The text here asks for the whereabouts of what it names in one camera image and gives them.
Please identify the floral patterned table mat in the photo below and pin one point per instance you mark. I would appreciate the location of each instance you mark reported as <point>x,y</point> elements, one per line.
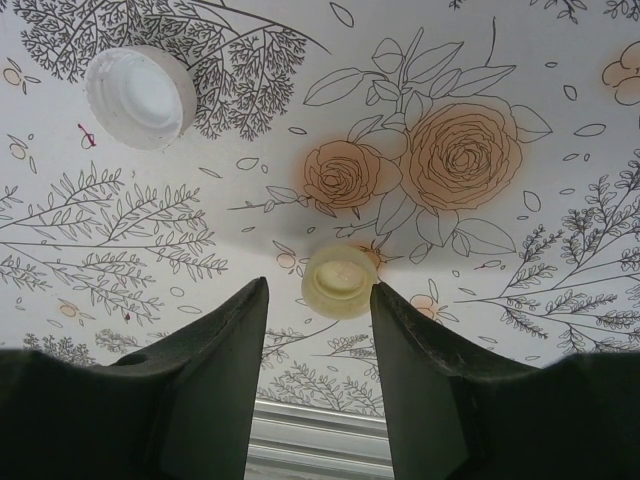
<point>450,75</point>

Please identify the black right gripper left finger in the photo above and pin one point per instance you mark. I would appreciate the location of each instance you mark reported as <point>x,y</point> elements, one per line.
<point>200,400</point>

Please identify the pale yellow bottle cap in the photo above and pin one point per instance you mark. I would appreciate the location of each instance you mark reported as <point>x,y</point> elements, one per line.
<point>335,280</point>

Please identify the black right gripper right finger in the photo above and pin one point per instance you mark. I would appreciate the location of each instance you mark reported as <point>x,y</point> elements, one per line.
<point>450,410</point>

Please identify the white plastic bottle cap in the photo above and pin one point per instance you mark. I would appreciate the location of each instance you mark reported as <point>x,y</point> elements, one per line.
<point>145,95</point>

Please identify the aluminium frame rail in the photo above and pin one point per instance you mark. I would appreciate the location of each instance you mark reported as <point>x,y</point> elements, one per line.
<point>320,435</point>

